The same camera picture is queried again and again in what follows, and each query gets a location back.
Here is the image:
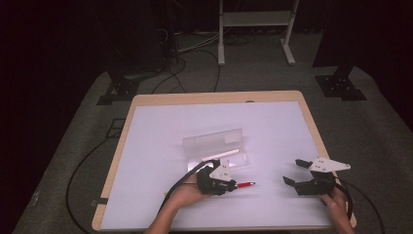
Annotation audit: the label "right hand-held gripper black cable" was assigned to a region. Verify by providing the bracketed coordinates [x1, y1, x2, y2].
[330, 176, 386, 234]

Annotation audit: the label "person's left hand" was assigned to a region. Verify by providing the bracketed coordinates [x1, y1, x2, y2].
[168, 182, 212, 212]

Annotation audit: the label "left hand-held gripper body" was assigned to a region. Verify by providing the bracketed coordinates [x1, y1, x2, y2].
[196, 158, 237, 197]

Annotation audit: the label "black floor cable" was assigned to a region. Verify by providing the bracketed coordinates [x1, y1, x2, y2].
[150, 56, 188, 96]
[194, 48, 222, 94]

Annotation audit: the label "person's right hand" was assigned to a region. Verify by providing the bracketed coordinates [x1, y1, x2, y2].
[319, 186, 351, 223]

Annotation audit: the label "hand-held gripper black cable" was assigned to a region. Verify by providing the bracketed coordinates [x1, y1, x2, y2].
[330, 176, 386, 234]
[65, 137, 213, 234]

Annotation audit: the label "black tape strip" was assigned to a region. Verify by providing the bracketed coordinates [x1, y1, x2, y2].
[90, 197, 109, 208]

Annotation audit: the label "dark equipment rack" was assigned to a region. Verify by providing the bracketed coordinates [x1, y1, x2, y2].
[106, 0, 179, 74]

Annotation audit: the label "white table mat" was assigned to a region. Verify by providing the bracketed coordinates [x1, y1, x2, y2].
[99, 100, 332, 231]

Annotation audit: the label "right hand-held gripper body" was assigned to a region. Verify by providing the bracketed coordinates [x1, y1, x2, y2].
[294, 156, 352, 197]

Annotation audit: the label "clear plastic pencil case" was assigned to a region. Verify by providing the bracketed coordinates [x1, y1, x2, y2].
[181, 128, 251, 173]

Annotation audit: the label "white metal stand frame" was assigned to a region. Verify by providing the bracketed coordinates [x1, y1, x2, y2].
[217, 0, 301, 67]

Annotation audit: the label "white floor cables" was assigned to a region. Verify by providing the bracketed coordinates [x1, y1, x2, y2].
[175, 30, 222, 55]

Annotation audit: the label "left hand-held gripper black cable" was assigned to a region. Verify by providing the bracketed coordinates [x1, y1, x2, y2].
[65, 137, 213, 234]

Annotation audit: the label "black stand base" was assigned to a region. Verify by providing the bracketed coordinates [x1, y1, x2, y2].
[95, 66, 141, 106]
[314, 64, 368, 102]

